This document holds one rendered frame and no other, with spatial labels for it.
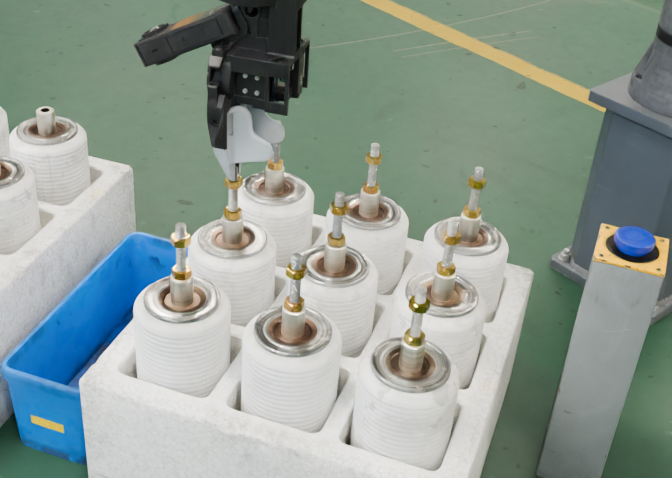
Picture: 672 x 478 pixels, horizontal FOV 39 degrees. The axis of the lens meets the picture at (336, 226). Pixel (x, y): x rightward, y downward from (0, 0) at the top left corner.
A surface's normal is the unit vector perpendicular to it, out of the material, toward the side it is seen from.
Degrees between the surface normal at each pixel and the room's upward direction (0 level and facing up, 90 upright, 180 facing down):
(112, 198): 90
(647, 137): 90
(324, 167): 0
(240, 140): 91
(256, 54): 0
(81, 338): 88
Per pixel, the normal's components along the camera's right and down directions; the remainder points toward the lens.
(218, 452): -0.33, 0.50
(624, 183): -0.75, 0.32
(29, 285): 0.95, 0.23
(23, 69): 0.07, -0.84
